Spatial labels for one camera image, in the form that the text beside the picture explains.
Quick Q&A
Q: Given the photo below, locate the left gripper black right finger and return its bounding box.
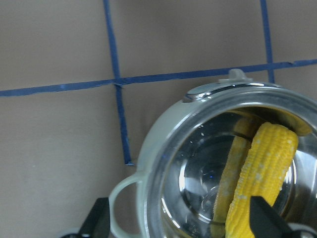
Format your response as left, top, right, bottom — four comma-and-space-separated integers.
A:
249, 196, 293, 238

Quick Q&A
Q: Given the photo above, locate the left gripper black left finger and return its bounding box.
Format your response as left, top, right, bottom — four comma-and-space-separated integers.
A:
78, 197, 110, 238

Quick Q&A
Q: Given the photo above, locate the yellow corn cob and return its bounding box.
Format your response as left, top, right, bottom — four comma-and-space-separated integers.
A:
225, 122, 298, 238

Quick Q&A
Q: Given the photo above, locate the pale green metal pot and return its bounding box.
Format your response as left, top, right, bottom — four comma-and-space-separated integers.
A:
109, 87, 317, 238

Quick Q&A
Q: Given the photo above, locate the brown paper table mat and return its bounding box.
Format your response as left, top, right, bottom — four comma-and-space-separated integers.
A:
0, 0, 317, 238

